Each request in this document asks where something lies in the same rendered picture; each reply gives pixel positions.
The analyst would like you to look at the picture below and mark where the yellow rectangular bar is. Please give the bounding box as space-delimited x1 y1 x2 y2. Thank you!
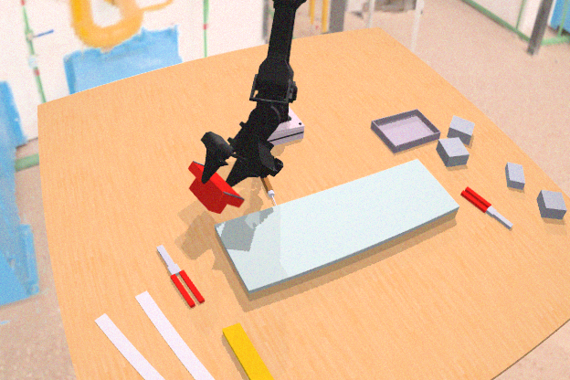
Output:
222 323 274 380

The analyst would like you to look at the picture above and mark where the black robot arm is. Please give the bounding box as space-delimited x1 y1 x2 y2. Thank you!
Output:
243 0 307 178

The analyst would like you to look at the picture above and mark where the white flat strip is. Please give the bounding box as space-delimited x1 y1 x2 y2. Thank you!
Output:
134 291 215 380
94 313 165 380

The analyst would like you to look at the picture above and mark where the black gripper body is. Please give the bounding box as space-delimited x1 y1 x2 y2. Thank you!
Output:
200 121 260 168

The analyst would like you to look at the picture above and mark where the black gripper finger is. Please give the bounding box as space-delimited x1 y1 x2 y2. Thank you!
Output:
226 159 259 187
201 146 228 185

